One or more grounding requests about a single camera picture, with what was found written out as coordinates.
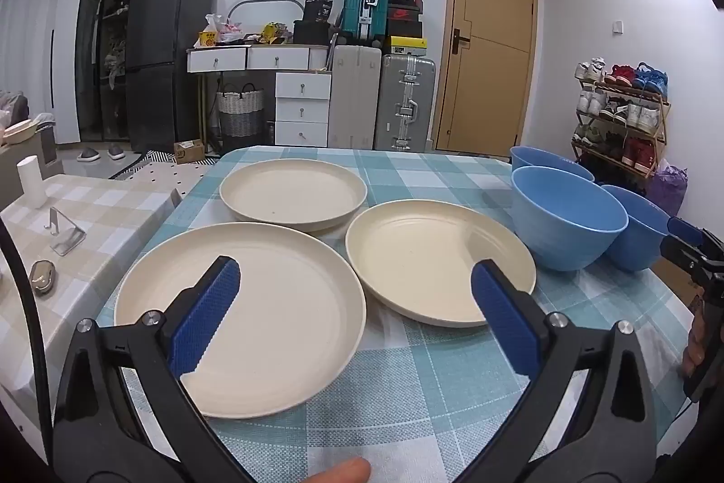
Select black refrigerator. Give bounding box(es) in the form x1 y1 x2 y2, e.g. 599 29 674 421
125 0 219 154

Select teal checkered tablecloth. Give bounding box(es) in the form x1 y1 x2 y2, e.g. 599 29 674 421
93 145 699 483

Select small cardboard box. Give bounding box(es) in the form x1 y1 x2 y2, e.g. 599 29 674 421
173 139 205 164

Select dark glass cabinet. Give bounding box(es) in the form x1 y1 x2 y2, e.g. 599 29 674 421
75 0 162 144

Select white dressing desk with drawers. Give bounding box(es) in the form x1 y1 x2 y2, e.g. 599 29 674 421
186 44 333 148

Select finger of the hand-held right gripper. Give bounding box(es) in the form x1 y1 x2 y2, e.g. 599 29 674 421
661 233 724 292
667 216 724 258

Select grey woven laundry basket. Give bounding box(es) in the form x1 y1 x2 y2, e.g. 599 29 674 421
216 84 265 140

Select curved metal tube frame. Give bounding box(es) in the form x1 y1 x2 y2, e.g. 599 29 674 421
229 0 303 23

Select white cylinder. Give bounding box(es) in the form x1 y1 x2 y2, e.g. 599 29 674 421
17 156 46 209

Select black shopping bag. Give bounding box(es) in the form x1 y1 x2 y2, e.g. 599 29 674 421
293 0 334 45

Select beige checkered tablecloth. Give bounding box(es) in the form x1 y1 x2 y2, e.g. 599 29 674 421
0 172 183 405

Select blue bowl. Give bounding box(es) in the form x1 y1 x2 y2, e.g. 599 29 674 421
510 146 596 184
600 184 674 273
510 166 630 273

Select beige suitcase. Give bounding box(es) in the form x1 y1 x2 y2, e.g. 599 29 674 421
328 44 382 150

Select brown wooden door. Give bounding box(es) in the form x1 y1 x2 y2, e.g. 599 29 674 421
433 0 537 158

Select silver oval object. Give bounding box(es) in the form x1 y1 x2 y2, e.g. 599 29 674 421
29 259 57 296

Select wooden shoe rack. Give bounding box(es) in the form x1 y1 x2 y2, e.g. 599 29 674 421
571 78 671 178

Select black cable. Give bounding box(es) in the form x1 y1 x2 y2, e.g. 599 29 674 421
0 220 54 467

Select cream plate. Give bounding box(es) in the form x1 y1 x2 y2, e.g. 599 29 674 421
219 158 368 234
114 221 368 420
345 200 537 328

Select person's right hand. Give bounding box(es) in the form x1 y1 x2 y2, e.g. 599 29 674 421
681 313 708 378

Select white plastic bag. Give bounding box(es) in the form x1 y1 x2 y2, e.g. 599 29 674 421
204 13 245 43

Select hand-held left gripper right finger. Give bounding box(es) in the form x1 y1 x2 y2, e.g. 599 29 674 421
458 258 660 483

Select black and yellow shoe box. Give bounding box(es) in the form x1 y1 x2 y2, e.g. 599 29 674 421
385 36 429 57

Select yellow snack packets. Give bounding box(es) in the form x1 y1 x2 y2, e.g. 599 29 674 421
260 22 292 45

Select dark low cabinet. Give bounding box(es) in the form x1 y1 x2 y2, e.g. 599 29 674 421
0 118 57 178

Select purple bag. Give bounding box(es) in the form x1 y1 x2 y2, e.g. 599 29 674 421
646 165 688 218

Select silver suitcase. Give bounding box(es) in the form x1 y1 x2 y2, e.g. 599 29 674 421
374 54 438 153

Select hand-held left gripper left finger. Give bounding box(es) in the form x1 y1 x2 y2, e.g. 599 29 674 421
52 255 250 483

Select person's left hand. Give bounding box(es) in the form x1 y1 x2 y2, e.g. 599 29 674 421
308 457 372 483

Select metal phone stand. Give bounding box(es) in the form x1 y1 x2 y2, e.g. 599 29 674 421
44 207 87 256

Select rows of shoes on rack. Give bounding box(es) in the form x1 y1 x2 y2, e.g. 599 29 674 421
572 57 669 167

